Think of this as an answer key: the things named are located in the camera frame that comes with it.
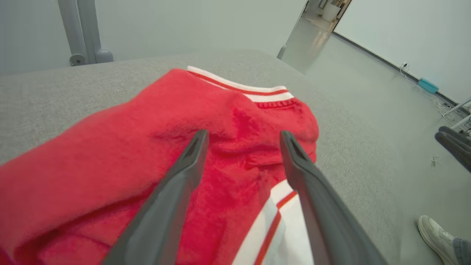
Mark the white metal table legs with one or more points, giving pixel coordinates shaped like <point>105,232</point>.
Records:
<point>458,108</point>

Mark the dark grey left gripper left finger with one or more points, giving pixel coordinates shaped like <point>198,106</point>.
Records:
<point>158,221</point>

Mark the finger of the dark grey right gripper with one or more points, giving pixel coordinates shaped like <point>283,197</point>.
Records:
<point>458,133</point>
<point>458,149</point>

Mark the teal box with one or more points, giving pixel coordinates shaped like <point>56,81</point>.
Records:
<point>428,85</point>

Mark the grey metal post with bracket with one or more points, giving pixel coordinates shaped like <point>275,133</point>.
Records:
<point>82,33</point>

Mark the red basketball jersey white trim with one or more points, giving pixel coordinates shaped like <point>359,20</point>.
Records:
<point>110,154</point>

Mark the blue jeans leg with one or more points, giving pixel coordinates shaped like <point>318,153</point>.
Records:
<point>463,252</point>

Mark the white sneaker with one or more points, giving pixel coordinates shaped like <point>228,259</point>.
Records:
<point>438,237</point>

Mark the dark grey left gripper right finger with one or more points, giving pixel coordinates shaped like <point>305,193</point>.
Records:
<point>327,221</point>

